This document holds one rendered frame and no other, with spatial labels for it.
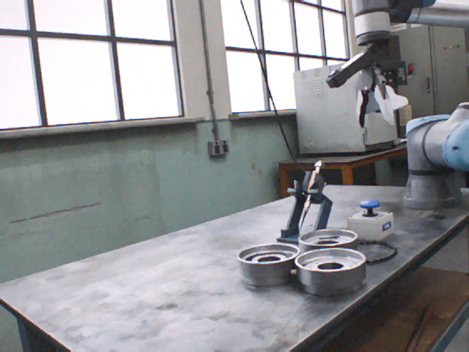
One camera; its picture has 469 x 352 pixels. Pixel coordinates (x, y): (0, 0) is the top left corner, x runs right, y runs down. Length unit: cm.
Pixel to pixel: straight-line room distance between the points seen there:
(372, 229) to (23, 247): 165
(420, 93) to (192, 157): 272
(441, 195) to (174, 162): 172
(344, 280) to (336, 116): 249
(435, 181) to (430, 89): 346
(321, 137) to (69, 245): 187
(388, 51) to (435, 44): 361
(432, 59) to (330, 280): 408
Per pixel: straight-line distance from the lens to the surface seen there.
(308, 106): 318
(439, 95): 455
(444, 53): 456
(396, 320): 113
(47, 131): 207
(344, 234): 81
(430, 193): 115
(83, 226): 225
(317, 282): 62
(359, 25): 98
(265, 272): 66
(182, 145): 258
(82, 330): 63
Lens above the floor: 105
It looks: 6 degrees down
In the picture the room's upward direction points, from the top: 6 degrees counter-clockwise
